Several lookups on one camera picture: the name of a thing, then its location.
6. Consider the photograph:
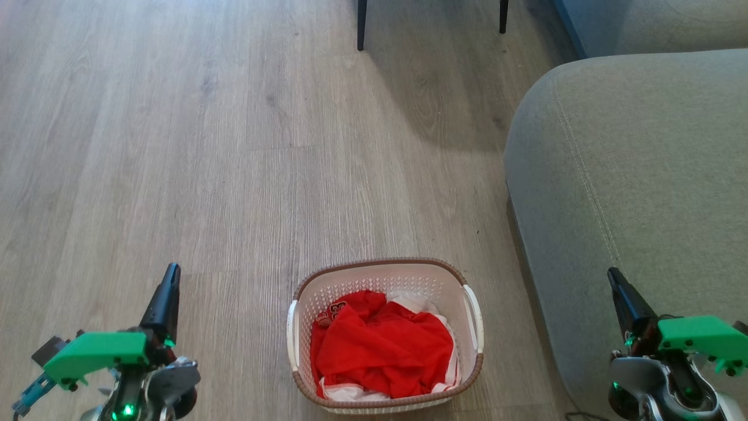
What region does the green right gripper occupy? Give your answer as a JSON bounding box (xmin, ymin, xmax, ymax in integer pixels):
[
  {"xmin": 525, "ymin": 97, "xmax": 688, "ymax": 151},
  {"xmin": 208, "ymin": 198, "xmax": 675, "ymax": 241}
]
[{"xmin": 607, "ymin": 267, "xmax": 748, "ymax": 378}]

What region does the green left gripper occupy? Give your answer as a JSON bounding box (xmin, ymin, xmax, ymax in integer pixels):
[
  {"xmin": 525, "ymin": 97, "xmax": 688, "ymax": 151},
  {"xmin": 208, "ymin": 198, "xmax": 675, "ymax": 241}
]
[{"xmin": 12, "ymin": 263, "xmax": 182, "ymax": 417}]

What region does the white plastic laundry basket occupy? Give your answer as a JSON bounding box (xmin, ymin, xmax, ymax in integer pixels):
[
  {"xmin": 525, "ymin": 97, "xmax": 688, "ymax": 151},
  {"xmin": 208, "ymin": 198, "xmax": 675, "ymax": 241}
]
[{"xmin": 286, "ymin": 258, "xmax": 485, "ymax": 415}]

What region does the grey fabric sofa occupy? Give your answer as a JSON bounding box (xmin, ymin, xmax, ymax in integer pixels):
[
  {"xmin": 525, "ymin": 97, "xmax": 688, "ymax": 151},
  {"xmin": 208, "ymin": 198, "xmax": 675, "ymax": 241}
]
[{"xmin": 504, "ymin": 49, "xmax": 748, "ymax": 421}]

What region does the white garment with red trim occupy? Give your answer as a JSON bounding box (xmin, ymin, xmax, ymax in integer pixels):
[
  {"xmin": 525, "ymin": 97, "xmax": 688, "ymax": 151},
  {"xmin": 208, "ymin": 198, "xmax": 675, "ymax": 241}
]
[{"xmin": 318, "ymin": 292, "xmax": 463, "ymax": 403}]

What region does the red sports garment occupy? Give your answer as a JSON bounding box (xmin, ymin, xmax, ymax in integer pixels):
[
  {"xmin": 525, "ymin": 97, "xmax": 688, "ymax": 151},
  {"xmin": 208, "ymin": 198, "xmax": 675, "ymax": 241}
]
[{"xmin": 310, "ymin": 290, "xmax": 456, "ymax": 400}]

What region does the blue-grey upholstered seat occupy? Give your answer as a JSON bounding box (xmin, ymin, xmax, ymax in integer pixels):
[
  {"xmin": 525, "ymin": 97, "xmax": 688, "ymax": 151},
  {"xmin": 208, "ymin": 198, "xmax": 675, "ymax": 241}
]
[{"xmin": 555, "ymin": 0, "xmax": 748, "ymax": 59}]

